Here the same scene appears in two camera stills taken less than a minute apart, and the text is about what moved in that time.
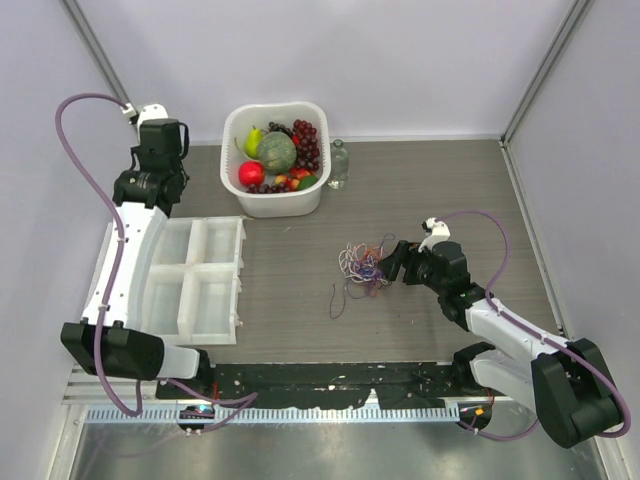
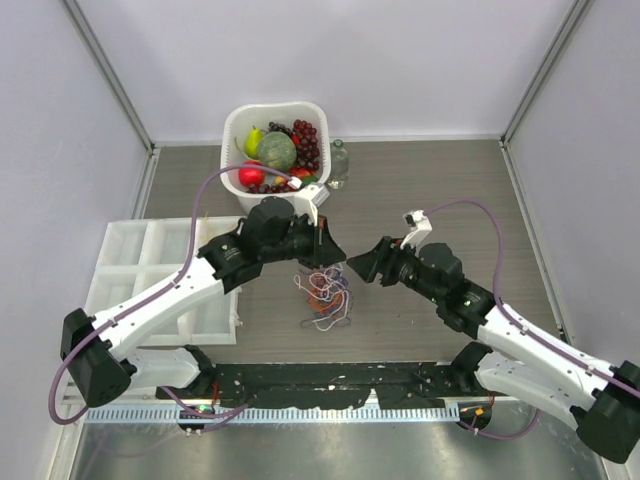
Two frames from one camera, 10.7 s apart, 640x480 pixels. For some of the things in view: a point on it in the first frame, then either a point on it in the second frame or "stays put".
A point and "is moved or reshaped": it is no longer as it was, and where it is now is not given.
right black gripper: x=407 y=253 stays put
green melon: x=277 y=152 stays put
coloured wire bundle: x=360 y=268 is moved or reshaped
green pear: x=252 y=143 stays put
